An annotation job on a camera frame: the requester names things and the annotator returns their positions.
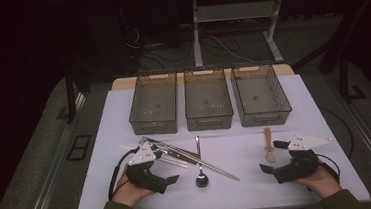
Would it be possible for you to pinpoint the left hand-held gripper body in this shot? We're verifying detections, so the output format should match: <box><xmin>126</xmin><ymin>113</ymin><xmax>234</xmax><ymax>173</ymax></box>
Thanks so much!
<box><xmin>123</xmin><ymin>141</ymin><xmax>170</xmax><ymax>197</ymax></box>

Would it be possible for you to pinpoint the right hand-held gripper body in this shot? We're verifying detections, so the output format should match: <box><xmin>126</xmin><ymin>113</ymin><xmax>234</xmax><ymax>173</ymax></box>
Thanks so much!
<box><xmin>270</xmin><ymin>129</ymin><xmax>337</xmax><ymax>185</ymax></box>

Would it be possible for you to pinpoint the dark metal spoon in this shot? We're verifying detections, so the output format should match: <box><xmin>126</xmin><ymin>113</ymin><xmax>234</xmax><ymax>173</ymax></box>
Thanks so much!
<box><xmin>191</xmin><ymin>134</ymin><xmax>211</xmax><ymax>189</ymax></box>

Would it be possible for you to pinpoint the smoky translucent plastic bin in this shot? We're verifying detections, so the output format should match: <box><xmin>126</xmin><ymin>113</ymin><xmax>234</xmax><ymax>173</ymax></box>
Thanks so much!
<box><xmin>182</xmin><ymin>64</ymin><xmax>235</xmax><ymax>132</ymax></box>
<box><xmin>125</xmin><ymin>68</ymin><xmax>182</xmax><ymax>138</ymax></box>
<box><xmin>229</xmin><ymin>59</ymin><xmax>293</xmax><ymax>130</ymax></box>

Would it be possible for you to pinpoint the person's left hand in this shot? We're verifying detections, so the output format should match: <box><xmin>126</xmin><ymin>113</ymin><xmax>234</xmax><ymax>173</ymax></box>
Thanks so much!
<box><xmin>109</xmin><ymin>168</ymin><xmax>156</xmax><ymax>209</ymax></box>

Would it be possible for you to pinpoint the person's right hand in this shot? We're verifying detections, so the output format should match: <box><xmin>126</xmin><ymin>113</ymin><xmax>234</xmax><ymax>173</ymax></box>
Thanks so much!
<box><xmin>291</xmin><ymin>161</ymin><xmax>344</xmax><ymax>203</ymax></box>

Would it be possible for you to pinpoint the amber wooden spoon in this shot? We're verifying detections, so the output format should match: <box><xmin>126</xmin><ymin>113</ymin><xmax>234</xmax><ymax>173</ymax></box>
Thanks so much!
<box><xmin>263</xmin><ymin>126</ymin><xmax>277</xmax><ymax>164</ymax></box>

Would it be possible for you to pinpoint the black floor socket plate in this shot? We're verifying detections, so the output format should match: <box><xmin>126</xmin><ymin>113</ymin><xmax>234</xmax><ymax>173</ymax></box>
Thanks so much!
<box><xmin>64</xmin><ymin>134</ymin><xmax>94</xmax><ymax>162</ymax></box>

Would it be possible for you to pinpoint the black metal stand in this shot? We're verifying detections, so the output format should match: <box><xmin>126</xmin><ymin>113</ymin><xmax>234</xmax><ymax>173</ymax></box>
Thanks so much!
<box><xmin>51</xmin><ymin>64</ymin><xmax>80</xmax><ymax>126</ymax></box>
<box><xmin>336</xmin><ymin>53</ymin><xmax>368</xmax><ymax>104</ymax></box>

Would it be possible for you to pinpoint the white desk with metal legs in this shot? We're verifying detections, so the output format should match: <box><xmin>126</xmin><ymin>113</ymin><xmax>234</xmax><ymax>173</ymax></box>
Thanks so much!
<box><xmin>177</xmin><ymin>0</ymin><xmax>339</xmax><ymax>71</ymax></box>

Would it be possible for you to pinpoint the wooden-handled fork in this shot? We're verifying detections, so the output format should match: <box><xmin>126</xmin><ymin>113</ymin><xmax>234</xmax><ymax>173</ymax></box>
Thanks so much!
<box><xmin>138</xmin><ymin>132</ymin><xmax>200</xmax><ymax>170</ymax></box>

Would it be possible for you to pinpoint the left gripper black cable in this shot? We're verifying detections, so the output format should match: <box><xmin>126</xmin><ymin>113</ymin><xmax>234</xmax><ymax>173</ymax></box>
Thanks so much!
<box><xmin>104</xmin><ymin>147</ymin><xmax>145</xmax><ymax>202</ymax></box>

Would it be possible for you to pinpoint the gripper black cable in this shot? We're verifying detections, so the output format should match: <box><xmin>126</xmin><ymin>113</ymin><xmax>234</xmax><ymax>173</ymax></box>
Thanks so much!
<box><xmin>104</xmin><ymin>147</ymin><xmax>145</xmax><ymax>202</ymax></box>
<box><xmin>316</xmin><ymin>152</ymin><xmax>342</xmax><ymax>186</ymax></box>

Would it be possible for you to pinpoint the wooden-handled knife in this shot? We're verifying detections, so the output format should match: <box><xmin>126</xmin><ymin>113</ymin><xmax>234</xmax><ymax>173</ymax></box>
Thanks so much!
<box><xmin>149</xmin><ymin>136</ymin><xmax>202</xmax><ymax>165</ymax></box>

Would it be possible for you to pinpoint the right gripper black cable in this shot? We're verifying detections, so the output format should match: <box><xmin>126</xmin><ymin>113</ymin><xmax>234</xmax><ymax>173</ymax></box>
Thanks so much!
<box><xmin>316</xmin><ymin>152</ymin><xmax>342</xmax><ymax>186</ymax></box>

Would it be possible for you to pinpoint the black floor cable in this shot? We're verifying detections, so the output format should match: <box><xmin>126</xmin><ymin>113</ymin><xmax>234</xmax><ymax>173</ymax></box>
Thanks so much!
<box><xmin>135</xmin><ymin>39</ymin><xmax>199</xmax><ymax>72</ymax></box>
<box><xmin>318</xmin><ymin>102</ymin><xmax>357</xmax><ymax>162</ymax></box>

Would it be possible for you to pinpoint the white floor cable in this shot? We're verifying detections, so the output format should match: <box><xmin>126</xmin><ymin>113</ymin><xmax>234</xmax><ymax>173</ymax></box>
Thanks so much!
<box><xmin>207</xmin><ymin>32</ymin><xmax>254</xmax><ymax>66</ymax></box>

